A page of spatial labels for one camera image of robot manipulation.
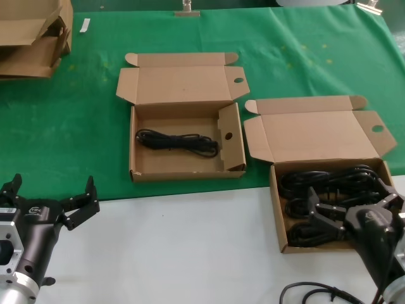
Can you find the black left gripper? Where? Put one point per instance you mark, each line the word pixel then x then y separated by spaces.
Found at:
pixel 38 228

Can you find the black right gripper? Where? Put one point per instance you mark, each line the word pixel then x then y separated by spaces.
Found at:
pixel 373 234

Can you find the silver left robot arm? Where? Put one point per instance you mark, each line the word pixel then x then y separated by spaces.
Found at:
pixel 16 291

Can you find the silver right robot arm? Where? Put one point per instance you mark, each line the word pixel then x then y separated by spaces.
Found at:
pixel 397 291

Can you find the open cardboard box with divider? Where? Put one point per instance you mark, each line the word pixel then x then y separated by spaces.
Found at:
pixel 177 95

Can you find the green table cloth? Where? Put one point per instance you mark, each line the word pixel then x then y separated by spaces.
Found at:
pixel 63 126

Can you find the closed brown cardboard carton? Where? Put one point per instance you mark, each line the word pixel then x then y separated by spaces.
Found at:
pixel 28 60

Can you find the white label strip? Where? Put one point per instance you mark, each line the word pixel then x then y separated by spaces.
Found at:
pixel 85 25

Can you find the unfolded brown cardboard boxes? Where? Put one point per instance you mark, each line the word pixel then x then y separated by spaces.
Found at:
pixel 25 16

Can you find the silver left camera bracket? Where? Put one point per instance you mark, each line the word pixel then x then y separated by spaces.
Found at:
pixel 11 240

